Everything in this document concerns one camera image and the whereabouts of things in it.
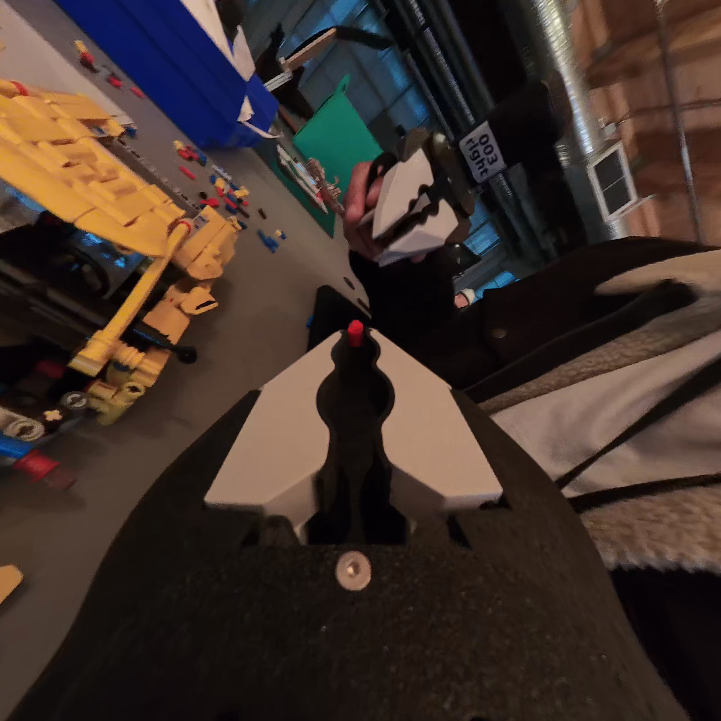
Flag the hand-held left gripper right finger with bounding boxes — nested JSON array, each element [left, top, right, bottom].
[[364, 327, 503, 533]]

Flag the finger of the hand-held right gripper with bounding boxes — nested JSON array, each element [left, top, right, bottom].
[[377, 204, 461, 268], [372, 149, 436, 241]]

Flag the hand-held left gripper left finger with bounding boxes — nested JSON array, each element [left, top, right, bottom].
[[204, 330, 346, 530]]

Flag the pile of small coloured pins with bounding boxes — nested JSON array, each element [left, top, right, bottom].
[[73, 39, 289, 255]]

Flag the wooden metal jointed arm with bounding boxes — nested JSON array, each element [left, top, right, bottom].
[[265, 27, 396, 95]]

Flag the person's right hand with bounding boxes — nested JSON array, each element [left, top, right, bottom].
[[342, 160, 396, 261]]

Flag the green plastic board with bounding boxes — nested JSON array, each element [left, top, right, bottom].
[[292, 76, 385, 238]]

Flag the small tan toy model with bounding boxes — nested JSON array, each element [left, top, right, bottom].
[[276, 143, 348, 219]]

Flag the white air vent grille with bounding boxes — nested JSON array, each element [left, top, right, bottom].
[[586, 141, 655, 224]]

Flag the tall paned window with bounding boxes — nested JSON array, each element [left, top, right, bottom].
[[299, 0, 520, 289]]

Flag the crumpled white printed bags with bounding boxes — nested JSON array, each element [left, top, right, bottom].
[[186, 0, 281, 140]]

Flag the blue plastic bin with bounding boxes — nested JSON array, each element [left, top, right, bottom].
[[53, 0, 281, 151]]

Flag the yellow toy car model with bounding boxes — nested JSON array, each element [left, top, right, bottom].
[[0, 79, 244, 492]]

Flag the silver ventilation duct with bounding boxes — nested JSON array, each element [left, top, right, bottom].
[[523, 0, 627, 244]]

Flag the black lanyard strap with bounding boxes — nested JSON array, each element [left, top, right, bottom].
[[555, 366, 721, 511]]

